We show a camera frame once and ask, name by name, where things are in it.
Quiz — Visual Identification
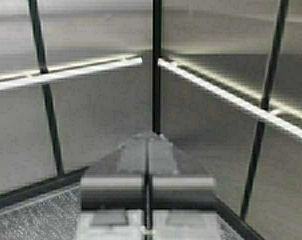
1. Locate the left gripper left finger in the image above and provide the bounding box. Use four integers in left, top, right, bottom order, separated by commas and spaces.
77, 134, 147, 240

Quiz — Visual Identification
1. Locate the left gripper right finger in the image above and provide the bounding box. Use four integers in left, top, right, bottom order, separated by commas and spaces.
148, 136, 221, 240

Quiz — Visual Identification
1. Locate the right elevator handrail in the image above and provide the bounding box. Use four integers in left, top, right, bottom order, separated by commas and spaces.
158, 58, 302, 142

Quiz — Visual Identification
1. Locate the elevator handrail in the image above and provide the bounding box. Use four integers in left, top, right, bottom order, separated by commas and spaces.
0, 56, 143, 92
158, 58, 302, 142

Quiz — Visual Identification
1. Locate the left elevator handrail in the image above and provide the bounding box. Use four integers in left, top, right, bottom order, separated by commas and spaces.
0, 56, 143, 92

